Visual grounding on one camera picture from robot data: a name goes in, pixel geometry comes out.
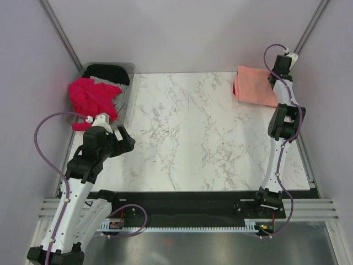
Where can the white slotted cable duct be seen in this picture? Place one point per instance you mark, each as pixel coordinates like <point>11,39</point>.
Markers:
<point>109,227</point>

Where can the folded red t shirt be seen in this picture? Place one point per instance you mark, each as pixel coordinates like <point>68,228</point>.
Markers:
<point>235,89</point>

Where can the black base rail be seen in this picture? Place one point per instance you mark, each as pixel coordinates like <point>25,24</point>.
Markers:
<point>189,209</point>

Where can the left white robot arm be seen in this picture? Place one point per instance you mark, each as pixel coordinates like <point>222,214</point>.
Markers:
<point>69,234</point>

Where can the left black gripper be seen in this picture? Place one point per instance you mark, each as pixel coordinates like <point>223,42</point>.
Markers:
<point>126,144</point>

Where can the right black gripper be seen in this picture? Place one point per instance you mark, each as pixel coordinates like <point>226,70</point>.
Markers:
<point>289,68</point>

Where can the right aluminium frame post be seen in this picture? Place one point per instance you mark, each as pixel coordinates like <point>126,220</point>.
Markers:
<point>313,22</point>

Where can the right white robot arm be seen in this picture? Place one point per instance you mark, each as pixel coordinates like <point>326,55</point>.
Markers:
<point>283,129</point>

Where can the salmon pink t shirt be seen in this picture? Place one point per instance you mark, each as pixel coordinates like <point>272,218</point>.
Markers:
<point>253,86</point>

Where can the black t shirt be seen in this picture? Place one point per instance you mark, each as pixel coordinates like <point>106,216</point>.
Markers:
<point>112,73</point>

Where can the left aluminium frame post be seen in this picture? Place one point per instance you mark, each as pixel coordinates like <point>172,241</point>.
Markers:
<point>60,32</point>

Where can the magenta t shirt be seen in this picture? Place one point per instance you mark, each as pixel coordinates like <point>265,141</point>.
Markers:
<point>91,99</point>

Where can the grey plastic bin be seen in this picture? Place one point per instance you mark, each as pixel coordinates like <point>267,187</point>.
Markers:
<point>130,69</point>

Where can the grey t shirt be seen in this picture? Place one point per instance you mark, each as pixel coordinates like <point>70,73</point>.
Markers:
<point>120,100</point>

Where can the aluminium frame post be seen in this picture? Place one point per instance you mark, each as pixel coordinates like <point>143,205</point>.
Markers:
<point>60,32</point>
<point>313,22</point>

